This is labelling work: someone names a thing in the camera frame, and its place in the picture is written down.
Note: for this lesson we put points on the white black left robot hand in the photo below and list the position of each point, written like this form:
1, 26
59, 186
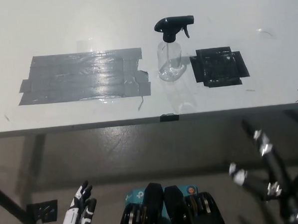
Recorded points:
74, 216

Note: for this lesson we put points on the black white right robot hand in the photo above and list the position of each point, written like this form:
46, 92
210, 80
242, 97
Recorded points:
274, 170

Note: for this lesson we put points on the black spray trigger lid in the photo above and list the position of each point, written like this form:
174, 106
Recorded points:
169, 23

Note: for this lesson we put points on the clear plastic bottle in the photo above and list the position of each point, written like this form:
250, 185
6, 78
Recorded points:
170, 63

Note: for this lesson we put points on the teal cardboard box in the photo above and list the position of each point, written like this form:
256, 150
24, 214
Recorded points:
136, 196

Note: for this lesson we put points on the black table leg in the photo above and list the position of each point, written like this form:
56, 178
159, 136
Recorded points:
8, 199

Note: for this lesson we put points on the grey duct tape patch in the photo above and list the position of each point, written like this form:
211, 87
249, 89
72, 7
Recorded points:
87, 77

